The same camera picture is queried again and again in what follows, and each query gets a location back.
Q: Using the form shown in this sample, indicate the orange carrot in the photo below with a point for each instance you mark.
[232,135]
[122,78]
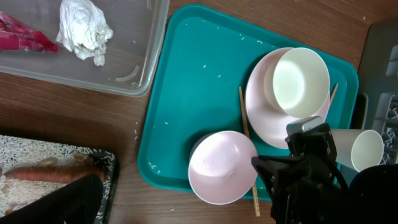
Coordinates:
[56,174]

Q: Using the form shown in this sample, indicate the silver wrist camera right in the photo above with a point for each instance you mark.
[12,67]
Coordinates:
[303,125]

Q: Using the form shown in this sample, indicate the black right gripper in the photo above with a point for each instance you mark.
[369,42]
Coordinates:
[306,186]

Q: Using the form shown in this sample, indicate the wooden chopstick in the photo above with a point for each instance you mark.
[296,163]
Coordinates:
[332,95]
[246,132]

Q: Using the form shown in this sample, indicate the clear plastic bin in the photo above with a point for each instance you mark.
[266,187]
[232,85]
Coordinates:
[131,54]

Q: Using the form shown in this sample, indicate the foil ball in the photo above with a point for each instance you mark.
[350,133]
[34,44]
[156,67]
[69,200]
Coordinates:
[83,30]

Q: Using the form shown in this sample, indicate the white bowl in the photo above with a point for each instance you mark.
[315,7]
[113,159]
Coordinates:
[297,82]

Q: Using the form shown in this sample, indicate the red snack wrapper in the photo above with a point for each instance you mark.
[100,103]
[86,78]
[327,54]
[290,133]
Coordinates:
[15,35]

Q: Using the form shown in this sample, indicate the rice and peanut scraps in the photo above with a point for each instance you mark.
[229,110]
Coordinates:
[28,152]

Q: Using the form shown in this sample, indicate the white plate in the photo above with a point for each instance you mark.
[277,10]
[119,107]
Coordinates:
[267,122]

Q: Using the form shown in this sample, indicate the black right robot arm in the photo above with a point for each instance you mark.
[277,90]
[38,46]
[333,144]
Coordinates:
[372,196]

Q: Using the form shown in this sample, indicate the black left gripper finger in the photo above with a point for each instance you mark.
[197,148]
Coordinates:
[77,202]

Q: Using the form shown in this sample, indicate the grey dishwasher rack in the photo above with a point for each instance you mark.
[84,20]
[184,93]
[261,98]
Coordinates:
[376,104]

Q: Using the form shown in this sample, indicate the teal plastic tray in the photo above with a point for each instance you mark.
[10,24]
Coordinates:
[206,58]

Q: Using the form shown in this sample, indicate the wooden chopstick left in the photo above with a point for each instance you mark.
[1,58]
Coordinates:
[246,132]

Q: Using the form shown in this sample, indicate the pink bowl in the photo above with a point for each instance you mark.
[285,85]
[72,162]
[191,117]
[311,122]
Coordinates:
[220,170]

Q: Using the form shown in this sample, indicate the black tray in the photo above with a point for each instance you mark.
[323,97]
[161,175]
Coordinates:
[107,174]

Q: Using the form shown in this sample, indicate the wooden chopstick right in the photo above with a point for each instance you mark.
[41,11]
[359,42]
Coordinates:
[332,95]

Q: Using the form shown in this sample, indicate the white paper cup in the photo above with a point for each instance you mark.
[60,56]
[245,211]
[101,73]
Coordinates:
[358,149]

